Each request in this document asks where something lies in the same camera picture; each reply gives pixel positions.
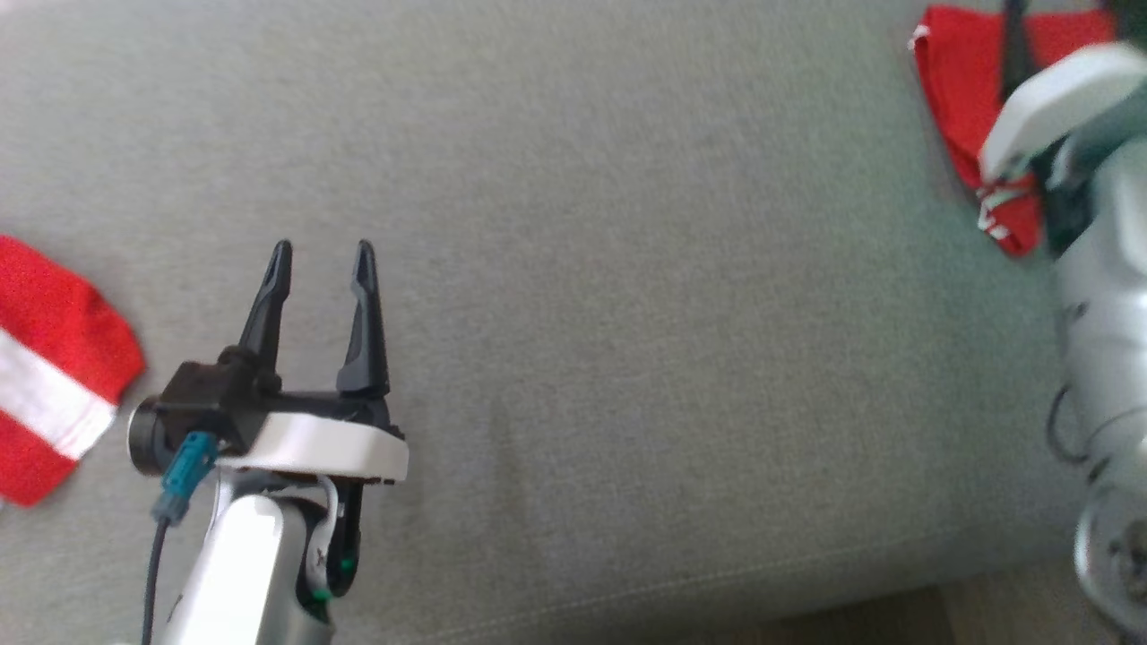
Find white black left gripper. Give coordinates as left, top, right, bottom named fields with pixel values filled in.
left=218, top=238, right=411, bottom=486

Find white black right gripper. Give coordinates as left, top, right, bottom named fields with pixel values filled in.
left=978, top=0, right=1147, bottom=186

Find red white basketball jersey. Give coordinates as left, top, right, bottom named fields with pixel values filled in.
left=908, top=4, right=1123, bottom=261

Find red shorts with white stripe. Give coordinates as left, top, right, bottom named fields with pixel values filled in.
left=0, top=234, right=148, bottom=509

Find large grey sofa seat cushion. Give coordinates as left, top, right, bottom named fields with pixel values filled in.
left=0, top=0, right=1147, bottom=645

